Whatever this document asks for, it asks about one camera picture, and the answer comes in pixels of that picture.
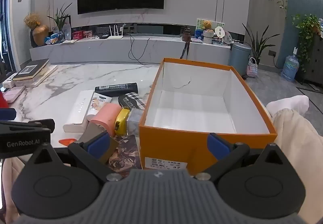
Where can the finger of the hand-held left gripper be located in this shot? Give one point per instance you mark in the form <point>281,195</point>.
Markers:
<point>7,114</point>

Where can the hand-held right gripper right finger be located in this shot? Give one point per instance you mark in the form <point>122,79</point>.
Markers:
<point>217,143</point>

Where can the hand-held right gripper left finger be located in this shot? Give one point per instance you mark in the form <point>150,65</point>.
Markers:
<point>97,142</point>

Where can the grey brown card box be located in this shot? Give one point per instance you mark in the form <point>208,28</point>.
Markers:
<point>92,130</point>

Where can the pink tape roll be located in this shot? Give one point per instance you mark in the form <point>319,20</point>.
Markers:
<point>106,115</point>

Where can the long white box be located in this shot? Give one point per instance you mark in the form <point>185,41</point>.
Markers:
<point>78,110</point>

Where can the white snack packet blue label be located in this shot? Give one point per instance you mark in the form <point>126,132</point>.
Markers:
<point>99,103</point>

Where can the white storage box orange rim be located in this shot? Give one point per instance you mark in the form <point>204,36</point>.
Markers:
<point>164,143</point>

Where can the red object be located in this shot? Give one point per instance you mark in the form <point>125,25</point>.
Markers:
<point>3,100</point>

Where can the flat pink box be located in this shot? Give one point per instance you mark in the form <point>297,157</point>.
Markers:
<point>14,94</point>

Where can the small orange plastic piece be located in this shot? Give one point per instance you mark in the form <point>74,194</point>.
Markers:
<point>66,142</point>

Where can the brown floral printed packet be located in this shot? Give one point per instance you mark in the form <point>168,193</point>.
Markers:
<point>126,156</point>

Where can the yellow tape measure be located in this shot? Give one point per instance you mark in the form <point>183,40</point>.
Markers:
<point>122,120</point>

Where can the small clear plastic box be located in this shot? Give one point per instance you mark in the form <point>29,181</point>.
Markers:
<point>133,120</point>

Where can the beige cloth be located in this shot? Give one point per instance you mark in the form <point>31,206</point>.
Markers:
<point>10,188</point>

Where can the white book stack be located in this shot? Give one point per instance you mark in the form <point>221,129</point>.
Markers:
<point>41,77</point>

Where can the dark hardcover book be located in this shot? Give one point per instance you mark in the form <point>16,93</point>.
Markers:
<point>30,69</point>

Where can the plaid glasses case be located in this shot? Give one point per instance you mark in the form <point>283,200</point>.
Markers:
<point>132,100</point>

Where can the black rectangular box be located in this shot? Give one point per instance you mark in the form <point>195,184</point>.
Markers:
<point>118,89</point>

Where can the pink woven bag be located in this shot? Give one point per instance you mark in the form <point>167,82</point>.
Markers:
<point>252,69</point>

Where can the person's white sock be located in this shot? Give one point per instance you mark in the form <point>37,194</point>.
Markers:
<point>290,104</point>

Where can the person's beige fleece pants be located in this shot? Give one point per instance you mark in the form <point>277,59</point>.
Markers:
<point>300,163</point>

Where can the gold vase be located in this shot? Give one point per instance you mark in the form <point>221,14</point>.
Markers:
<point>40,35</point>

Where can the blue grey trash can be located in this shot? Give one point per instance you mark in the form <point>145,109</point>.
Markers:
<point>241,60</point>

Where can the blue snack bags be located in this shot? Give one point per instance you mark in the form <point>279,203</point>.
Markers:
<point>53,38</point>

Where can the dried yellow flowers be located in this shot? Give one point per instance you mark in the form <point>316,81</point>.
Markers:
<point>32,21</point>

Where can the clear plastic bottle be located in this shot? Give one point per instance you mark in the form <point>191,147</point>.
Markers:
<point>67,32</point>

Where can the blue water jug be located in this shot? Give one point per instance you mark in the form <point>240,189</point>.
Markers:
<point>290,67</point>

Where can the red gift box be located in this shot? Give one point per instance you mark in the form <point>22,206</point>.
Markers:
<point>77,35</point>

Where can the marble television cabinet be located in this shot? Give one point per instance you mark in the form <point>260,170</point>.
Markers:
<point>151,50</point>

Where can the white router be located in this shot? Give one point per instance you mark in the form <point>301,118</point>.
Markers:
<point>115,36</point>

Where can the tall floor plant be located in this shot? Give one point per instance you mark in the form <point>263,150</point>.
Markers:
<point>260,45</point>

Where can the green leafy potted plant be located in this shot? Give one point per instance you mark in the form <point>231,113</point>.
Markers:
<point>60,18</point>

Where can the round white hand fan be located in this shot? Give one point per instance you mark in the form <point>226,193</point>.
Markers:
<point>219,32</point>

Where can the brown teddy bear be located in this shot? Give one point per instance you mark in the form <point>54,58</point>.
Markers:
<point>207,25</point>

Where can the dark storage cabinet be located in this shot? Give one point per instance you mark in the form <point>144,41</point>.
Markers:
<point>314,62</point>

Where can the green ivy plant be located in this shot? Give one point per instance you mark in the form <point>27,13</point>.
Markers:
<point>306,27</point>

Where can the dark sliding door frame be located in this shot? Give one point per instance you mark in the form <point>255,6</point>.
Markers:
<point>6,12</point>

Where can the wall socket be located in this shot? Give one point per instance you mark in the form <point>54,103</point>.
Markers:
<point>271,53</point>

